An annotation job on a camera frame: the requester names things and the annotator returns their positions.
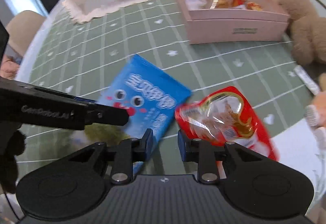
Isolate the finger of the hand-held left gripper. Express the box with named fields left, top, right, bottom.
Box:
left=86, top=102, right=129, bottom=127
left=74, top=97, right=98, bottom=104

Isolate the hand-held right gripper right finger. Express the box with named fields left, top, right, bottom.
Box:
left=177, top=130, right=256, bottom=184

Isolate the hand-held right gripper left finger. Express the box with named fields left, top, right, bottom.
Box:
left=69, top=128, right=154, bottom=185

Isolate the blue snack packet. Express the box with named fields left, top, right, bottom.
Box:
left=95, top=54, right=192, bottom=175

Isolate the red snack packet clear window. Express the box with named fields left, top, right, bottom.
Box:
left=174, top=86, right=278, bottom=162

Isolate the pink cardboard box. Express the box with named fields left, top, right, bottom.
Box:
left=174, top=0, right=289, bottom=45

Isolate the person's left hand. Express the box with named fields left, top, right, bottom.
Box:
left=0, top=120, right=26, bottom=194

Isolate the beige chair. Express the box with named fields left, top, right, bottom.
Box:
left=4, top=10, right=47, bottom=58

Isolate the green checked tablecloth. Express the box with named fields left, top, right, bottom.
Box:
left=14, top=0, right=320, bottom=181

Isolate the silver stick packet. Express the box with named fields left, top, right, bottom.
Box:
left=293, top=65, right=321, bottom=95

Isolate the beige teddy bear plush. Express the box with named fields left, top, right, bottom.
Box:
left=273, top=0, right=326, bottom=128

